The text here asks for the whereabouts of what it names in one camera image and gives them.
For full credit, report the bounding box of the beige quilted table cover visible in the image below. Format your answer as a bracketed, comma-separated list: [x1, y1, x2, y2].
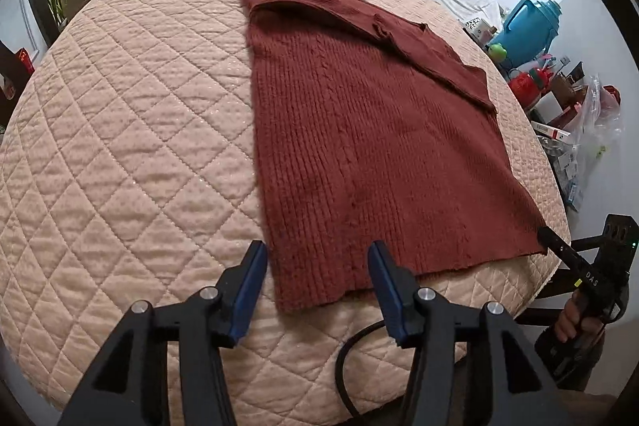
[0, 0, 572, 426]

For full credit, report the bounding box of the clear plastic bag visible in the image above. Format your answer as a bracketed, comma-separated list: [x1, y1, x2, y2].
[559, 77, 625, 207]

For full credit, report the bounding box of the person's right hand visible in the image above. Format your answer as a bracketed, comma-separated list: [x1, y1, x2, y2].
[555, 291, 607, 344]

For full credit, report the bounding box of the teal thermos jug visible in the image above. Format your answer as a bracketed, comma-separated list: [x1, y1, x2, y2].
[502, 0, 560, 70]

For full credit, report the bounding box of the black cable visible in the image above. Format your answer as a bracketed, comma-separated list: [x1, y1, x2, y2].
[335, 325, 385, 419]

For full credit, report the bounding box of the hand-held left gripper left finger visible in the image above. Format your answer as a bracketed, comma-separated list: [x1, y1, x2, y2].
[57, 240, 270, 426]

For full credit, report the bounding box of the rust red knit sweater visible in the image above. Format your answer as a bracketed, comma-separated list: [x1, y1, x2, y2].
[238, 0, 549, 313]

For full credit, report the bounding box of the white red flat box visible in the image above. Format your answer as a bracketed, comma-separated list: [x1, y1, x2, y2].
[530, 121, 572, 140]

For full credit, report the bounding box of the small printed carton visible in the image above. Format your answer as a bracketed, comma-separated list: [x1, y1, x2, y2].
[464, 18, 492, 42]

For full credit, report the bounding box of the red bottle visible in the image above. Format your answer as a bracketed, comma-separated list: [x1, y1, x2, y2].
[508, 69, 542, 107]

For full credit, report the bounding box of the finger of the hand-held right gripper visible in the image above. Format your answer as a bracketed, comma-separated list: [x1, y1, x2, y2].
[537, 226, 595, 279]

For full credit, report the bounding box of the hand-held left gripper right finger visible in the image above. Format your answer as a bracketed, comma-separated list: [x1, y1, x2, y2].
[368, 240, 572, 426]

